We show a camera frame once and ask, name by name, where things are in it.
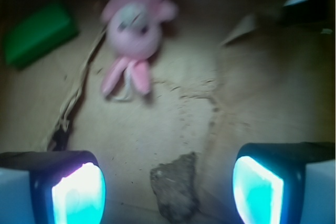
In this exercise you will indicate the brown paper-lined cardboard box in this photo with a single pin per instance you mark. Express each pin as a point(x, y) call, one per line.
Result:
point(226, 75)

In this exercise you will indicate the green rectangular block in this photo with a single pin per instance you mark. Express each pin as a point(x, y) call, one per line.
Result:
point(38, 34)

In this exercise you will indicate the pink plush bunny toy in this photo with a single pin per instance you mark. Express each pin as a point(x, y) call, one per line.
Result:
point(133, 29)

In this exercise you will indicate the brown rough rock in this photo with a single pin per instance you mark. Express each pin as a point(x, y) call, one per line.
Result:
point(173, 185)

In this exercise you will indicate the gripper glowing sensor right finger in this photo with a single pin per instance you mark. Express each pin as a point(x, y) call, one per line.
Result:
point(285, 183)

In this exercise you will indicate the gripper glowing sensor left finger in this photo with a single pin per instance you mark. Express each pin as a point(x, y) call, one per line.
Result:
point(51, 187)

